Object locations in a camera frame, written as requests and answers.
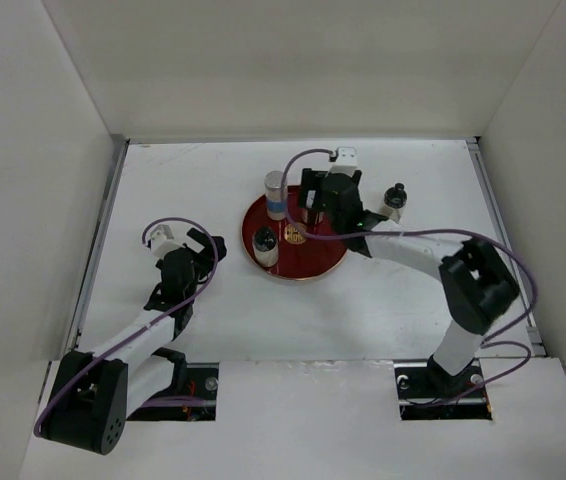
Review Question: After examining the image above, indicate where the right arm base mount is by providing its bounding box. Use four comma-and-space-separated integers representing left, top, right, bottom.
394, 360, 492, 421

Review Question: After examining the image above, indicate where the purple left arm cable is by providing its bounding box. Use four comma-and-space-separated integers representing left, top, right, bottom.
32, 215, 227, 435

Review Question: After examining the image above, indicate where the tall silver-lid bead bottle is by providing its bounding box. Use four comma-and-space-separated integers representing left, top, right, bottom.
264, 170, 287, 221

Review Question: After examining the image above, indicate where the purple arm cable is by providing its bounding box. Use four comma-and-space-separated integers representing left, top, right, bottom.
282, 148, 538, 401
32, 215, 227, 435

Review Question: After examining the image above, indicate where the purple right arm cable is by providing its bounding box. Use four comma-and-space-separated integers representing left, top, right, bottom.
282, 148, 538, 401

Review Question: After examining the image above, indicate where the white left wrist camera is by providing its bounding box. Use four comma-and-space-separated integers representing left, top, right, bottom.
148, 224, 182, 259

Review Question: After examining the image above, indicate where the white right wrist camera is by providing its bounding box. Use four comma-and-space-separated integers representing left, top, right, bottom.
329, 147, 358, 177

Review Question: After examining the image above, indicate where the red round tray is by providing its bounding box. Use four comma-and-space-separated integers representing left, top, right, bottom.
241, 185, 347, 280

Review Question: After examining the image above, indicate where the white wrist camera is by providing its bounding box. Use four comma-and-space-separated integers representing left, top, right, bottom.
329, 147, 358, 177
148, 224, 182, 259

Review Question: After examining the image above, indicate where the white-lid short jar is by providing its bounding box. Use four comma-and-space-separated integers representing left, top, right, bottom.
301, 208, 324, 227

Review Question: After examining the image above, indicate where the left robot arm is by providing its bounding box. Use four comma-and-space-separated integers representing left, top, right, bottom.
33, 217, 227, 455

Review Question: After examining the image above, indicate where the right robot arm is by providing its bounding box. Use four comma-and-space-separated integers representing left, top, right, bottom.
317, 173, 520, 396

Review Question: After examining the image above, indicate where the black-cap white jar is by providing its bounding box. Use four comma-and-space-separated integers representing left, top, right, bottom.
252, 226, 279, 268

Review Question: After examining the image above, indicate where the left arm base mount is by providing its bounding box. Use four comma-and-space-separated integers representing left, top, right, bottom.
127, 363, 219, 422

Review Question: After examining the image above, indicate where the black-cap spice jar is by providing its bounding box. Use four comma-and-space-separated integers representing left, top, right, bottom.
382, 182, 408, 223

